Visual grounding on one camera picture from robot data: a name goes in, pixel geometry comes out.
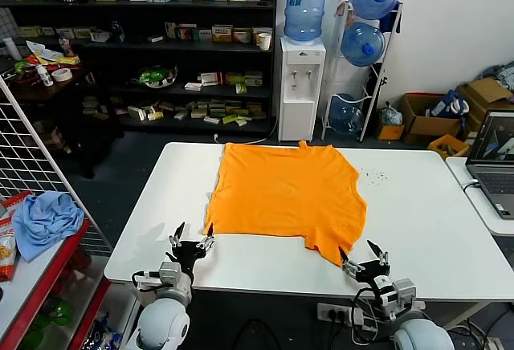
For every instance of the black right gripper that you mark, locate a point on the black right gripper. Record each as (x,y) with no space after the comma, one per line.
(373,271)

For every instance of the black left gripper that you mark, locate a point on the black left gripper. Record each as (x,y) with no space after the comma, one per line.
(186,253)

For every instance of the orange t-shirt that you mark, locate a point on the orange t-shirt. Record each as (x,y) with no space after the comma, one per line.
(281,197)

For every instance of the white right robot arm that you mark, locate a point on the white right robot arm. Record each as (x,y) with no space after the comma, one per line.
(421,334)

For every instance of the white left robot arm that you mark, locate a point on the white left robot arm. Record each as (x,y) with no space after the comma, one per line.
(160,322)

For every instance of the pile of clothes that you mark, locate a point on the pile of clothes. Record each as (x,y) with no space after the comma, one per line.
(500,73)

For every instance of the large white table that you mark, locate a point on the large white table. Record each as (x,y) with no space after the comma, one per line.
(413,229)

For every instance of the white power strip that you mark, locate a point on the white power strip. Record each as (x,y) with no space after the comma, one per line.
(333,313)

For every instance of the small white side table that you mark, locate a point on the small white side table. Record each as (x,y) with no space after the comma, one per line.
(482,209)

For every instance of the small yellow box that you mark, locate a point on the small yellow box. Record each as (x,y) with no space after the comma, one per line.
(391,132)

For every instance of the yellow plastic bin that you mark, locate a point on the yellow plastic bin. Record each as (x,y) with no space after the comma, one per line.
(447,147)

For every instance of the open cardboard box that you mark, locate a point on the open cardboard box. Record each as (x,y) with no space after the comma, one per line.
(421,125)

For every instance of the light blue crumpled cloth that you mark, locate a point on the light blue crumpled cloth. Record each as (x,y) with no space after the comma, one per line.
(44,221)

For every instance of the clear plastic bag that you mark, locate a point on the clear plastic bag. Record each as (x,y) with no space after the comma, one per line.
(390,115)

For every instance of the green plastic bottle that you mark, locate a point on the green plastic bottle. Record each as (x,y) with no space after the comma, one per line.
(58,312)

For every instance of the red-edged white shelf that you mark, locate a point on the red-edged white shelf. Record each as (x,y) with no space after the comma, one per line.
(40,286)

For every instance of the white jug rack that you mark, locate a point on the white jug rack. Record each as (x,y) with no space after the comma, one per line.
(371,101)

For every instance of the grey laptop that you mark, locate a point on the grey laptop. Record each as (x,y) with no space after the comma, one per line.
(492,153)

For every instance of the bowl of green fruit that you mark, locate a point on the bowl of green fruit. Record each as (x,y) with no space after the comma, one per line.
(154,77)

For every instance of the blue bag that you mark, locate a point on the blue bag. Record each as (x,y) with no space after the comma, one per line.
(445,105)

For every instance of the white water dispenser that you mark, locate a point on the white water dispenser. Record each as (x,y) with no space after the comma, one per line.
(299,93)

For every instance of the red snack bag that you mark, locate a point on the red snack bag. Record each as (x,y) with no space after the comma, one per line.
(12,203)

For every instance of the chips snack bag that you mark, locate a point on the chips snack bag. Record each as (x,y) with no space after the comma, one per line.
(6,253)

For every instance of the dark wooden table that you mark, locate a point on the dark wooden table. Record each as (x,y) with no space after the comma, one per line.
(60,97)

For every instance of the black shelving unit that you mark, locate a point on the black shelving unit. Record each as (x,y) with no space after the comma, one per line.
(120,57)

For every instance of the closed cardboard box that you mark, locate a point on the closed cardboard box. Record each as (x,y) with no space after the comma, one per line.
(486,93)

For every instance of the orange white medicine box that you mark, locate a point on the orange white medicine box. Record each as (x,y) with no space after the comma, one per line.
(222,33)

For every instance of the masking tape roll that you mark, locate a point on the masking tape roll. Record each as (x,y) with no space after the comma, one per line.
(61,75)

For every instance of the white paper cup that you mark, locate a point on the white paper cup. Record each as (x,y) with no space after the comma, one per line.
(263,41)

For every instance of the small white bottle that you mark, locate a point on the small white bottle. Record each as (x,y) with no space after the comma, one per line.
(46,77)

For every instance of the dark blue bottle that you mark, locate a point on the dark blue bottle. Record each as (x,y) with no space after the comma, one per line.
(117,33)

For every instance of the pink drink bottle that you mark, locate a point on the pink drink bottle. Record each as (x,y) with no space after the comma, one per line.
(65,45)

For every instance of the yellow paper bags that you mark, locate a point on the yellow paper bags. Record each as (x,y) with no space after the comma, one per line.
(48,55)

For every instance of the white cylinder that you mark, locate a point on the white cylinder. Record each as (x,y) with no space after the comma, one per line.
(10,49)

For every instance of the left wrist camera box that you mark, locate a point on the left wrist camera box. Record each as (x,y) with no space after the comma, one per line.
(168,271)

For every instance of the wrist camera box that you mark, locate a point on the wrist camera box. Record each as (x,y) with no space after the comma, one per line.
(168,271)
(403,291)

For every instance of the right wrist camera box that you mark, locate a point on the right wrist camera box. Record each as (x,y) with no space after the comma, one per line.
(403,291)

